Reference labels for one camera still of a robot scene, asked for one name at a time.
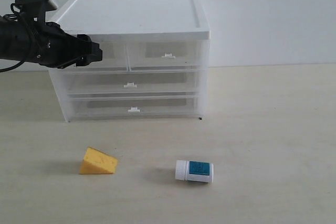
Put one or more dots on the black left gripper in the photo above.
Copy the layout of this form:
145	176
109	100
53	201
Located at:
51	47

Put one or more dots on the yellow cheese wedge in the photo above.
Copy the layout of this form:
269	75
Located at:
96	162

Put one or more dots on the white pill bottle blue label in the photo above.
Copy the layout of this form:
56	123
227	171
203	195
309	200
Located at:
194	171

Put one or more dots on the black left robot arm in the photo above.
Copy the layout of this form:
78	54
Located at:
14	39

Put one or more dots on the white plastic drawer cabinet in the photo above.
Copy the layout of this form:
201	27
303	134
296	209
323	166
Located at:
128	22

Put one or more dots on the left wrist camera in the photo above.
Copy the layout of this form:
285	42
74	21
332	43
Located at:
37	9

